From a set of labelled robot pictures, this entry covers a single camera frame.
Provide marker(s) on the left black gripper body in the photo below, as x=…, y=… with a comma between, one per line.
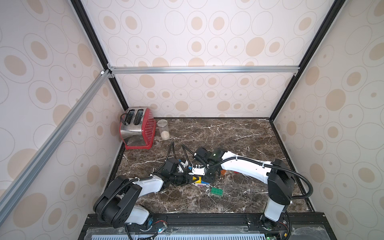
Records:
x=180, y=179

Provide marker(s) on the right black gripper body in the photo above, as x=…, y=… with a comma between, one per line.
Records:
x=205, y=176

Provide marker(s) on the yellow lego brick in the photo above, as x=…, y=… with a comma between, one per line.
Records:
x=197, y=180

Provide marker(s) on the green lego brick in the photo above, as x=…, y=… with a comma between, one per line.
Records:
x=217, y=192

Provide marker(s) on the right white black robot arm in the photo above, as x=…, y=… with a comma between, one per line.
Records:
x=276, y=175

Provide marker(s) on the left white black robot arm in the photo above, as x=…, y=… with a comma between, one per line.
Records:
x=117, y=206

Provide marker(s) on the clear glass with powder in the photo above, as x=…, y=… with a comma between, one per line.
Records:
x=163, y=129

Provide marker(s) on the red silver toaster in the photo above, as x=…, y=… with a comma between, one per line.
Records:
x=137, y=128

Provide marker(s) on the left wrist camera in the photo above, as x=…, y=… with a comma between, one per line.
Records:
x=184, y=164

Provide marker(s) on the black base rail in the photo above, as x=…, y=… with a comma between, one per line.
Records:
x=291, y=226

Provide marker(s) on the horizontal aluminium back rail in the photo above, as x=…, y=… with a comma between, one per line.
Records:
x=201, y=70

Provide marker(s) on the left aluminium side rail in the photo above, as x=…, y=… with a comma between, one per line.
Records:
x=21, y=184

